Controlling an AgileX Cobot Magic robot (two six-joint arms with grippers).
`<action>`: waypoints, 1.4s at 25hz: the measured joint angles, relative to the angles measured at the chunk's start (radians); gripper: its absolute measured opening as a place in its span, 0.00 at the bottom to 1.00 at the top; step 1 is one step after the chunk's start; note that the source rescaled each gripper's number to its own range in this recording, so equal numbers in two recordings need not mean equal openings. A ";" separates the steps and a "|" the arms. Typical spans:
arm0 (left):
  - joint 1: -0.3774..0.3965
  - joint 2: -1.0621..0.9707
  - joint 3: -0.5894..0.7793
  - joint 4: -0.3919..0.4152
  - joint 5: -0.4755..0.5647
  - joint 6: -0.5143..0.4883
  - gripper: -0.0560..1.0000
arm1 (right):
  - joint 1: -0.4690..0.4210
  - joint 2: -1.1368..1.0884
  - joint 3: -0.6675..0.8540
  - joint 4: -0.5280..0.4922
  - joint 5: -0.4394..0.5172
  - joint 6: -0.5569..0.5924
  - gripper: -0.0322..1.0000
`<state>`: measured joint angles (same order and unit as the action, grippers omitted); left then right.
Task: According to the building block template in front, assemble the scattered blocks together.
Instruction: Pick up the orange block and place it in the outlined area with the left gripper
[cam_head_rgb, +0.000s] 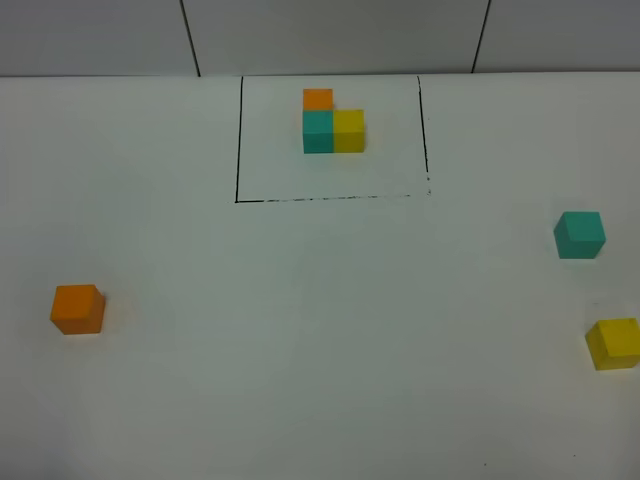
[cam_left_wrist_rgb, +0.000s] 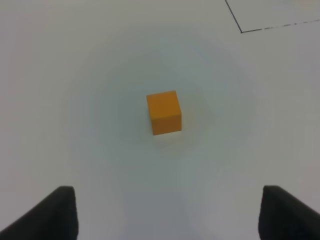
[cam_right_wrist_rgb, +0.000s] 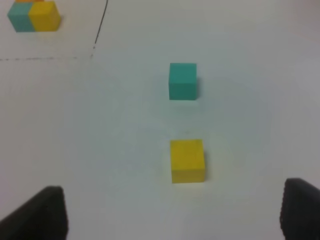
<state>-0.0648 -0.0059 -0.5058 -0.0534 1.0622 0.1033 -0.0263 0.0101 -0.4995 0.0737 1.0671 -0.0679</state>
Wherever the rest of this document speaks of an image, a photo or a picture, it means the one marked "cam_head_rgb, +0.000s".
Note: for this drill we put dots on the teal template block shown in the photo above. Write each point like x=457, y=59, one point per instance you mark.
x=318, y=133

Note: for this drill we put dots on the yellow template block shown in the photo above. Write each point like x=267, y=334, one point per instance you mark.
x=349, y=131

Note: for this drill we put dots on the orange template block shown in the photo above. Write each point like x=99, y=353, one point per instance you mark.
x=318, y=99

